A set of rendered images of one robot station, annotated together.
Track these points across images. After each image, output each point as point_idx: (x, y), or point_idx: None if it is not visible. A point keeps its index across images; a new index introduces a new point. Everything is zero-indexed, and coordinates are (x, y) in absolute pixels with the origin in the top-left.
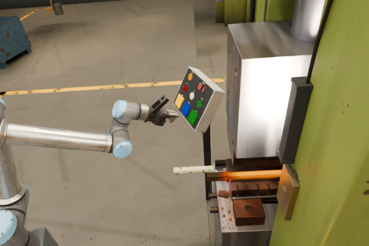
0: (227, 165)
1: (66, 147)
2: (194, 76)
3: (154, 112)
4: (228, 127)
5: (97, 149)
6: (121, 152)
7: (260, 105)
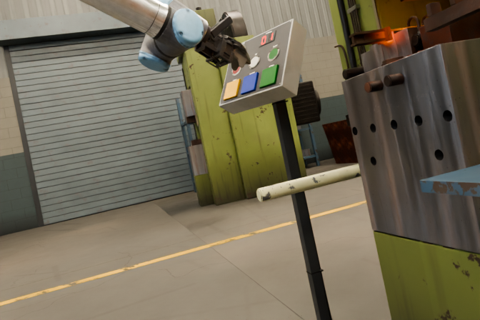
0: (371, 46)
1: None
2: (248, 43)
3: (213, 32)
4: None
5: (144, 6)
6: (188, 26)
7: None
